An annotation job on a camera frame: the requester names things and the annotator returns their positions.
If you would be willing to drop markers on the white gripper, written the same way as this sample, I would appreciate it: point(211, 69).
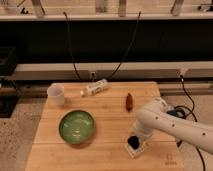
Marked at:
point(143, 135)

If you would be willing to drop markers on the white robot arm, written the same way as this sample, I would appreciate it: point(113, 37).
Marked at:
point(153, 115)

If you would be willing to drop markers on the brown sausage toy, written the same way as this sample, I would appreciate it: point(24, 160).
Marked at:
point(129, 102)

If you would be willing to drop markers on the blue connector plug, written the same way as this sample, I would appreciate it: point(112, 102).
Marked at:
point(175, 113)

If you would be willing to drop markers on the white tube bottle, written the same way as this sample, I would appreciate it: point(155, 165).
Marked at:
point(94, 88)

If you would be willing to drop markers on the green bowl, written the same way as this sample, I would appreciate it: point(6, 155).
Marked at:
point(76, 127)

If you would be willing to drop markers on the black box at left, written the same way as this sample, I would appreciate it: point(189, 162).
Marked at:
point(8, 63)

